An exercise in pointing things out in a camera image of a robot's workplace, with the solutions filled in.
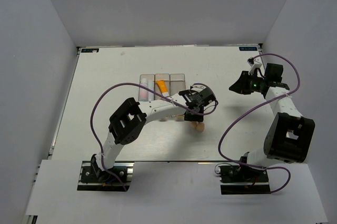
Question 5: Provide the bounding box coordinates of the beige egg makeup sponge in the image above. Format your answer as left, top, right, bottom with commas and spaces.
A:
195, 122, 205, 132

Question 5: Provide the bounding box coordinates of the orange sunscreen tube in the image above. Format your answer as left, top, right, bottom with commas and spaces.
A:
156, 80, 169, 97

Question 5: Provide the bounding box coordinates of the beige gourd makeup sponge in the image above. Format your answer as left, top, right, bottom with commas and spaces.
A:
191, 122, 197, 129

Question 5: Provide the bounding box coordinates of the white cylindrical bottle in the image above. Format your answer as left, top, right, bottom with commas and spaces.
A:
148, 81, 155, 101

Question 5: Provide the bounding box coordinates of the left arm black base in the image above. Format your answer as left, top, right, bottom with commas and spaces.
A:
77, 161, 134, 192

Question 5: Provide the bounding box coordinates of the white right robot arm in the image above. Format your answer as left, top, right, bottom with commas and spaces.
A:
229, 60, 315, 181

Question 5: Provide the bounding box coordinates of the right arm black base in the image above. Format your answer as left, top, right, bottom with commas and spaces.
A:
214, 163, 271, 195

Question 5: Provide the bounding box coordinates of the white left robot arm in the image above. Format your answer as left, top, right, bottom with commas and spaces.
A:
91, 87, 217, 182

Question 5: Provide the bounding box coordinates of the middle clear acrylic bin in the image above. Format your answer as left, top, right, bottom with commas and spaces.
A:
154, 74, 171, 97

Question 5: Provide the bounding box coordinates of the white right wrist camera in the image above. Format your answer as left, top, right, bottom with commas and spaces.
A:
247, 57, 262, 75

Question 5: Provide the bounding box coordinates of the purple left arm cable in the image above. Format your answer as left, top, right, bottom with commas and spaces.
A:
90, 82, 219, 191

